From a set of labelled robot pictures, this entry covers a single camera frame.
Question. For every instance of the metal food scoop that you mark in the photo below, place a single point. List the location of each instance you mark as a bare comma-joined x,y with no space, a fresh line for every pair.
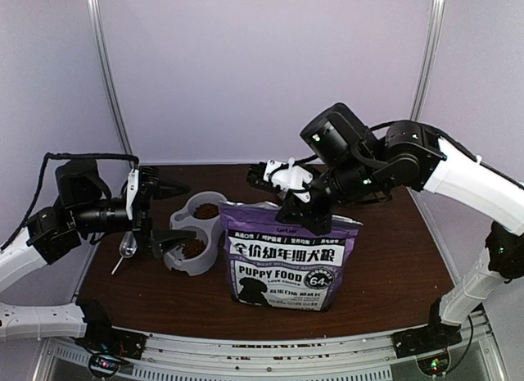
127,249

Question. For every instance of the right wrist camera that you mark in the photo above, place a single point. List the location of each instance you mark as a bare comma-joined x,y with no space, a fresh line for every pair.
289,177

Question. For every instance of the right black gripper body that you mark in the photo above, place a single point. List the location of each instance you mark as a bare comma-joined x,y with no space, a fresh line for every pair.
328,210

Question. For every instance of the aluminium front rail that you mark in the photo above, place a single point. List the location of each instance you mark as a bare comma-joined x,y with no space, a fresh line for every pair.
368,356

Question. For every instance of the left aluminium corner post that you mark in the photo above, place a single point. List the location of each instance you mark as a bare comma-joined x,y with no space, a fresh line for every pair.
95,14

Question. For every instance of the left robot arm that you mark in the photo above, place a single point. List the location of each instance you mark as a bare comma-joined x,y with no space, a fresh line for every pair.
84,206

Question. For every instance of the right aluminium corner post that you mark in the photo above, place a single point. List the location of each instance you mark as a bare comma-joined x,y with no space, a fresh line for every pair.
434,28

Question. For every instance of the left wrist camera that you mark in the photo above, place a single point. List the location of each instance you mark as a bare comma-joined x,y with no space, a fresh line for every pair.
136,177

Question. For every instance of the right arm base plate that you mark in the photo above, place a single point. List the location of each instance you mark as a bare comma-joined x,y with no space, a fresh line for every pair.
428,338

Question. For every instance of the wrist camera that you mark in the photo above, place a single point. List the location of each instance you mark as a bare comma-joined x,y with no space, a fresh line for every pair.
289,177
136,177

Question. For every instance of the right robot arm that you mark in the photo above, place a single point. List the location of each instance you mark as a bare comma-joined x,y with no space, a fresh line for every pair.
423,158

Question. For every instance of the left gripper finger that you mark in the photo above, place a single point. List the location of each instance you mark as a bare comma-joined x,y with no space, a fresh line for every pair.
163,241
165,190

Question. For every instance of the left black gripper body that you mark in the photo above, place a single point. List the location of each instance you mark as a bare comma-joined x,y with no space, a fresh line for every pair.
141,224

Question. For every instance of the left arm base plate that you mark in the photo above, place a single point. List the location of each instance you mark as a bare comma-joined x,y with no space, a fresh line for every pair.
110,344

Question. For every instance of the purple puppy food bag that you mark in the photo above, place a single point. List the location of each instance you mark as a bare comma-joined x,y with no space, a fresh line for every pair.
279,265

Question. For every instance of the aluminium corner post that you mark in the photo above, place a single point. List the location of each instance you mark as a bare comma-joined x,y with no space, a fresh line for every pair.
434,28
95,14

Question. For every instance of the brown pet food kibble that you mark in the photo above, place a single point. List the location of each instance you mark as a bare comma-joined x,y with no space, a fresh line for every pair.
203,219

